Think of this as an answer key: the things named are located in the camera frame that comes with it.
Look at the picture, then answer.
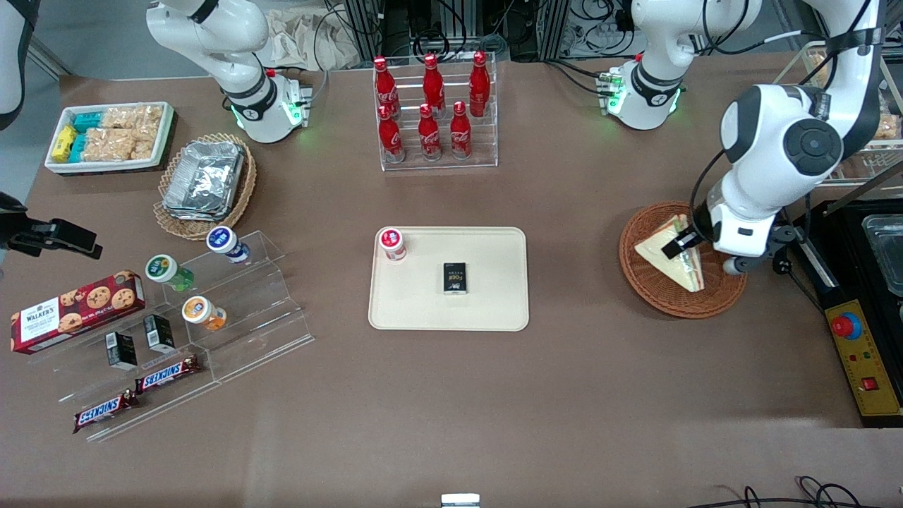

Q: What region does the silver foil container stack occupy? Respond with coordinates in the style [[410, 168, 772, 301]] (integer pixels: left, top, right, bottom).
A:
[[162, 140, 246, 223]]

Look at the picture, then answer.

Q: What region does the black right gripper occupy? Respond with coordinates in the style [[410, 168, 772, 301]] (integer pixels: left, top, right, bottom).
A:
[[0, 192, 104, 260]]

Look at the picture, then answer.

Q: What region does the crumpled beige cloth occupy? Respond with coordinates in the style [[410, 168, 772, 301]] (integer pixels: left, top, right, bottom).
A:
[[262, 6, 362, 71]]

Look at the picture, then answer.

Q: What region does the red cola bottle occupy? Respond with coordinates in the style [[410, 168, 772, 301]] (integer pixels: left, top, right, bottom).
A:
[[468, 50, 491, 118], [417, 103, 442, 162], [422, 53, 446, 117], [449, 101, 473, 160], [372, 56, 400, 119], [377, 104, 405, 164]]

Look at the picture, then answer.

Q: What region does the white snack bin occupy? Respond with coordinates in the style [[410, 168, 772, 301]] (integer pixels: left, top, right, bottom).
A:
[[44, 101, 176, 176]]

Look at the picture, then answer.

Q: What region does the clear acrylic tiered display stand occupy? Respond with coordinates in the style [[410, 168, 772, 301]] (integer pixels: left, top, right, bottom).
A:
[[28, 229, 316, 444]]

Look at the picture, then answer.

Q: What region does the green lid gum bottle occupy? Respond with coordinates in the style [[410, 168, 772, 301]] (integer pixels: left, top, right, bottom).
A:
[[145, 254, 195, 292]]

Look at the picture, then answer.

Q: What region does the clear glass container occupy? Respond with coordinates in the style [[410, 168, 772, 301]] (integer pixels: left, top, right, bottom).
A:
[[862, 214, 903, 297]]

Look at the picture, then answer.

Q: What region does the red Walkers cookie box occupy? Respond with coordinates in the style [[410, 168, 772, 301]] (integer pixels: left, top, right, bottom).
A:
[[10, 270, 146, 355]]

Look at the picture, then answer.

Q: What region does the small black barcode box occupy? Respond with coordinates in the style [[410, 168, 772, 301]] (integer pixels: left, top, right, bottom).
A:
[[105, 332, 138, 371], [143, 314, 176, 354]]

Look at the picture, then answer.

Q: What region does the black equipment rack with cables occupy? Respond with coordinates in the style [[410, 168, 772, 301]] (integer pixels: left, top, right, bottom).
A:
[[339, 0, 572, 63]]

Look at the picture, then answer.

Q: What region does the orange lid gum bottle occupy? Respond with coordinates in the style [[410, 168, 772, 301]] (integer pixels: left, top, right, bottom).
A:
[[181, 296, 228, 332]]

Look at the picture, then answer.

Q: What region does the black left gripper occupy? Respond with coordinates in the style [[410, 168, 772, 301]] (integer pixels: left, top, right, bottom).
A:
[[662, 203, 717, 260]]

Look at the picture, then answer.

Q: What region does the red lid gum bottle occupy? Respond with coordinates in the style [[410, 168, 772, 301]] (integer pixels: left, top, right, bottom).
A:
[[379, 226, 408, 262]]

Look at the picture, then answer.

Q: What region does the beige plastic tray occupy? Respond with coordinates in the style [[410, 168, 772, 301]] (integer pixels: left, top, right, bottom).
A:
[[368, 226, 530, 332]]

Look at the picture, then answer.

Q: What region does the triangle sandwich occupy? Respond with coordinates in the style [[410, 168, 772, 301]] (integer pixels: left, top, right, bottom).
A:
[[634, 214, 705, 293]]

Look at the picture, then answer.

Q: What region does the yellow snack packet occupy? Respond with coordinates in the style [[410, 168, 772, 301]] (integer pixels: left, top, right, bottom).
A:
[[51, 125, 77, 163]]

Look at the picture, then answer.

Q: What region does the black cable with plug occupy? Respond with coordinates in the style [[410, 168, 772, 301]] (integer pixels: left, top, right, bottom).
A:
[[772, 254, 826, 311]]

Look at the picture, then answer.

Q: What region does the purple lid gum bottle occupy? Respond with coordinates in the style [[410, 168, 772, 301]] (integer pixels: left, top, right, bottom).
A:
[[206, 226, 250, 265]]

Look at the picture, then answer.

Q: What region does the black appliance base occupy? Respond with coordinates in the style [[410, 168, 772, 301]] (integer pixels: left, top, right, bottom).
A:
[[794, 200, 903, 311]]

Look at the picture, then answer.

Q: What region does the grey metal beam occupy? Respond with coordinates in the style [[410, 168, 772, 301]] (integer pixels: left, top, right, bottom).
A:
[[27, 35, 71, 78]]

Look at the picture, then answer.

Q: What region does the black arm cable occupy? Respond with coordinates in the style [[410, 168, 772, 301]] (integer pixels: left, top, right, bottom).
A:
[[689, 150, 727, 237]]

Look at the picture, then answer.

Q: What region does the light oval wicker basket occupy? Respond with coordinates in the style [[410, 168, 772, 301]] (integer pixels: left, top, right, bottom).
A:
[[153, 133, 257, 241]]

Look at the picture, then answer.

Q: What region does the round brown wicker basket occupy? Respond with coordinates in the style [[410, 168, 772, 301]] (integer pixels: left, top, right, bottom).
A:
[[619, 202, 749, 320]]

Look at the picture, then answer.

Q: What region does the clear acrylic bottle rack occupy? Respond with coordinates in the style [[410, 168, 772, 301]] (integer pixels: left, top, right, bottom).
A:
[[372, 52, 499, 172]]

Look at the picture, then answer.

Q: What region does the yellow emergency stop control box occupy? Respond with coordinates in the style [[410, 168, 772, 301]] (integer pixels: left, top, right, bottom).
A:
[[823, 299, 903, 428]]

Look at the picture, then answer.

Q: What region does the black looped floor cable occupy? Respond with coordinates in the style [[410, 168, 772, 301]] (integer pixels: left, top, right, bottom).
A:
[[688, 476, 903, 508]]

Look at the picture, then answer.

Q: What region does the wire rack with bread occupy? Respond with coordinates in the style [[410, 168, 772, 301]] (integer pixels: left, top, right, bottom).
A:
[[775, 40, 903, 186]]

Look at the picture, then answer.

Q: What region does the Snickers chocolate bar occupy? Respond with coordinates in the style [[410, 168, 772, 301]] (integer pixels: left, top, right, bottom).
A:
[[134, 354, 203, 394], [73, 390, 140, 435]]

